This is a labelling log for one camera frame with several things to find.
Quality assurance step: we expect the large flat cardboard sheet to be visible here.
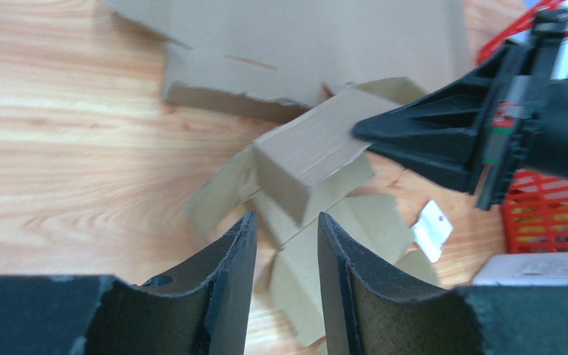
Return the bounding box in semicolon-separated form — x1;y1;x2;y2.
106;1;473;123

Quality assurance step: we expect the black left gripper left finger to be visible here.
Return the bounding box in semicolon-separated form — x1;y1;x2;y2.
0;212;257;354

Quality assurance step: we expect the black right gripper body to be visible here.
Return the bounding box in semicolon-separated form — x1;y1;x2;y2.
476;7;568;210

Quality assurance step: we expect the small white paper tag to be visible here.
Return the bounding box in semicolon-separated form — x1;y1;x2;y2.
411;200;453;263

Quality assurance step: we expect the small brown cardboard box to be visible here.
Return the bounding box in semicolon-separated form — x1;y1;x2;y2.
187;77;439;353

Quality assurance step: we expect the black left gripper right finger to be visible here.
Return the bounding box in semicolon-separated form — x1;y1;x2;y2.
317;212;568;354

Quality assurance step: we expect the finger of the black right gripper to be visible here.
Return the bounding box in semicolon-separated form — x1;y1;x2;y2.
351;41;533;148
369;128;481;194

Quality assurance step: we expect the red plastic basket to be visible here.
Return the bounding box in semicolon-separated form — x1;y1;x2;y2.
476;1;568;254

